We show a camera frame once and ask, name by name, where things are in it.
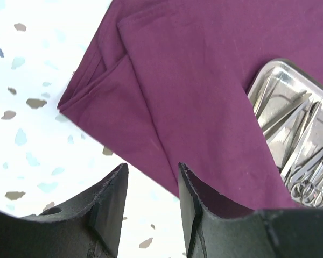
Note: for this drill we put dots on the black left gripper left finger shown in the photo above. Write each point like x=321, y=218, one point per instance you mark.
x=87, y=225

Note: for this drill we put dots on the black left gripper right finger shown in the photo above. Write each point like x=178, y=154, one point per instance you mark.
x=215, y=226

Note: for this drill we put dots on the steel surgical scissors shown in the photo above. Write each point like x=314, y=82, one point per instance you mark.
x=311, y=169

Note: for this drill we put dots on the purple cloth wrap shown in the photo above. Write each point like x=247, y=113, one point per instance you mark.
x=164, y=82

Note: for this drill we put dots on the stainless steel instrument tray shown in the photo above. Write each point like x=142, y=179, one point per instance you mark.
x=296, y=80

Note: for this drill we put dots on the steel tweezers in tray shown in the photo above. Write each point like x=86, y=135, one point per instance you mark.
x=287, y=146

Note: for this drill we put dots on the steel forceps in tray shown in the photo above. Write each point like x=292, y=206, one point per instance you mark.
x=274, y=108

